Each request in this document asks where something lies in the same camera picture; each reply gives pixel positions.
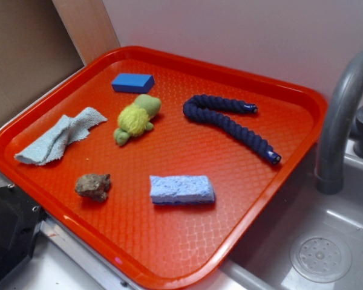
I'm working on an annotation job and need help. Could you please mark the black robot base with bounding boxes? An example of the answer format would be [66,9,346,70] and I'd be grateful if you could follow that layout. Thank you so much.
[0,186,44,287]

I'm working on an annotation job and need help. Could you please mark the orange plastic tray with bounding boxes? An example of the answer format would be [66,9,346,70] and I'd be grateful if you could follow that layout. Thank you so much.
[0,47,327,289]

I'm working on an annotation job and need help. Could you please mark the light blue sponge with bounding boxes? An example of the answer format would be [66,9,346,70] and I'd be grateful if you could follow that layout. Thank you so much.
[149,175,215,205]

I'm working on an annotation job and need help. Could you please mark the green yellow plush turtle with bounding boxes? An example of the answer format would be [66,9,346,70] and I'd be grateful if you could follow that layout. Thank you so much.
[113,94,162,146]

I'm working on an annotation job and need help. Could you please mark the blue rectangular block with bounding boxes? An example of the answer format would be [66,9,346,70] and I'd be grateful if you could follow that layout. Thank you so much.
[111,73,155,94]

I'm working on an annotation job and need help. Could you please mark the brown rock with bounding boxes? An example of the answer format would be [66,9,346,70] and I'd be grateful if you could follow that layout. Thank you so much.
[74,173,111,202]

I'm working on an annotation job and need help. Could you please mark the light blue crumpled cloth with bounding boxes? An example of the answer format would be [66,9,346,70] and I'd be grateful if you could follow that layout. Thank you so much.
[15,107,108,166]

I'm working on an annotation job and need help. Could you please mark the grey toy sink basin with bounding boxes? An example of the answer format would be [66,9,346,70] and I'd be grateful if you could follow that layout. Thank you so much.
[220,141,363,290]

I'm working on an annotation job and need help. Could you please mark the brown cardboard panel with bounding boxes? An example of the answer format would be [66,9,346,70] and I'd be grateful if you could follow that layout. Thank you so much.
[0,1,119,127]

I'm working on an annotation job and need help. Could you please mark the grey toy faucet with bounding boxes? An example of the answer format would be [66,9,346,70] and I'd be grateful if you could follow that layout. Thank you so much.
[315,51,363,195]

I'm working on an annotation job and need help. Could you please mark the dark blue twisted rope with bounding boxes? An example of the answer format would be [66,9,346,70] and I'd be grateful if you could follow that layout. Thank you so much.
[182,94,282,166]

